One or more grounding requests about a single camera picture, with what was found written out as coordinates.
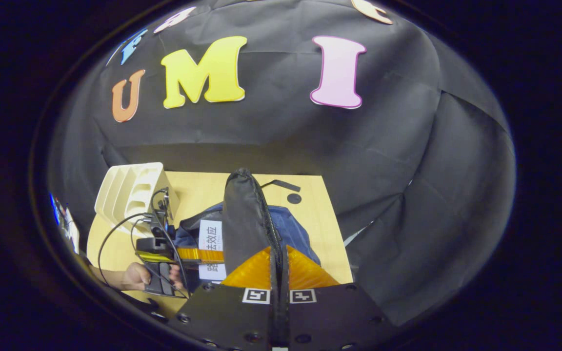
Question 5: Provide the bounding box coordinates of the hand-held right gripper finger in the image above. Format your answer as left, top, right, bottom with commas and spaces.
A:
281, 245, 395, 351
168, 245, 281, 351

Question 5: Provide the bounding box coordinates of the thick grey white book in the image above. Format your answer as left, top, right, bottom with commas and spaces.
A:
198, 219, 227, 283

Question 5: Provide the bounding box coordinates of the cream bookshelf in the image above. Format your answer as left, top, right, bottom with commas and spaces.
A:
94, 162, 180, 239

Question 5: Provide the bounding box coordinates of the blue black schoolbag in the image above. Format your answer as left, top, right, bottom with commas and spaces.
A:
174, 168, 321, 293

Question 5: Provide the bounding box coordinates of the white panel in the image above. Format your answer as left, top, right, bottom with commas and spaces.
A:
64, 207, 80, 254

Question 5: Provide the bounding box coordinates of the colourful screen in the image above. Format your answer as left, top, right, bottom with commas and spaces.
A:
49, 194, 64, 225

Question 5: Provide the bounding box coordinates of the black backdrop cloth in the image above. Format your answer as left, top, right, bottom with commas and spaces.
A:
47, 0, 517, 326

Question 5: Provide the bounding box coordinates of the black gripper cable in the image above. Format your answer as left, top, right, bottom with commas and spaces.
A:
97, 187, 189, 299

